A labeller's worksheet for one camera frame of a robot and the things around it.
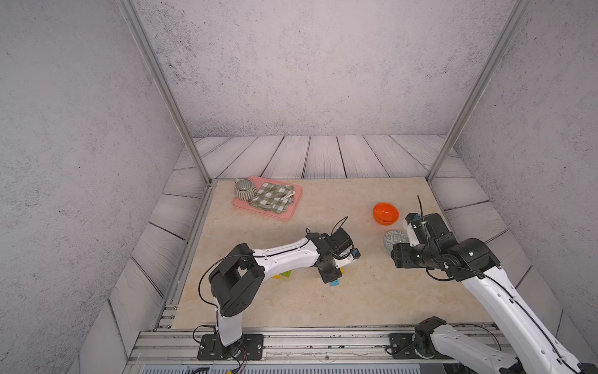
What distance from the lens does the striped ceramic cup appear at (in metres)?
1.10

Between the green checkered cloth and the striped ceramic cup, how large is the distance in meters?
0.02

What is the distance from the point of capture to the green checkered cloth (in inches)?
43.6
